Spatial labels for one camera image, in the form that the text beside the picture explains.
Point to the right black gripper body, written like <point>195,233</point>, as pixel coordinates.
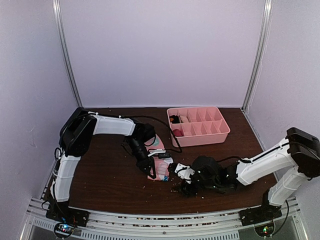
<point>210,184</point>

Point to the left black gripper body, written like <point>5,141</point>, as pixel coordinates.
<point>135,145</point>

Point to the pink patterned sock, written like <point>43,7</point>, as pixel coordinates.
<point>161,164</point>

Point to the striped beige maroon sock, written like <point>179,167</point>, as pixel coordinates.
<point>184,119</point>

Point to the pink divided organizer tray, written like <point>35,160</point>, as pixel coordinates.
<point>207,126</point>

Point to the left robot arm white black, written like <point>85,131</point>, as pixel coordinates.
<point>75,139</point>

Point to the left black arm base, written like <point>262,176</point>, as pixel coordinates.
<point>75,217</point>

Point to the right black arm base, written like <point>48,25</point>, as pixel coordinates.
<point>256,215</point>

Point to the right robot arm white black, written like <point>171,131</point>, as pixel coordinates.
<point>299,152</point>

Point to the maroon rolled sock in tray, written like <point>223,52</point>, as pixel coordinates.
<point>178,133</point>

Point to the black item in tray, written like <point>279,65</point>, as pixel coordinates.
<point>174,119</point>

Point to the right circuit board with leds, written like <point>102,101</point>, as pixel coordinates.
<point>264,230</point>

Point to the circuit board with leds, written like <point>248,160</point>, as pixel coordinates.
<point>264,230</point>
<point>63,230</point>

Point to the left circuit board with leds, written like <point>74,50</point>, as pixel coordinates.
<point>63,230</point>

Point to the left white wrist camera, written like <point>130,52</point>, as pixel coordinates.
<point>153,152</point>

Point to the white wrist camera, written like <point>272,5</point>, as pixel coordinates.
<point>184,172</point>
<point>153,152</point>

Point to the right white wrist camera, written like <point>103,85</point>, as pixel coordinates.
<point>184,172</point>

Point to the aluminium front rail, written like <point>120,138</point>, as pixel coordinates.
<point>218,225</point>

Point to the left aluminium frame post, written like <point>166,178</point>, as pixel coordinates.
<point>56,4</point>

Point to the aluminium frame post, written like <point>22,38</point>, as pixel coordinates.
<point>261,46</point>
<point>56,4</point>

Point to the right aluminium frame post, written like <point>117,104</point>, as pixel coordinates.
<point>261,46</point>

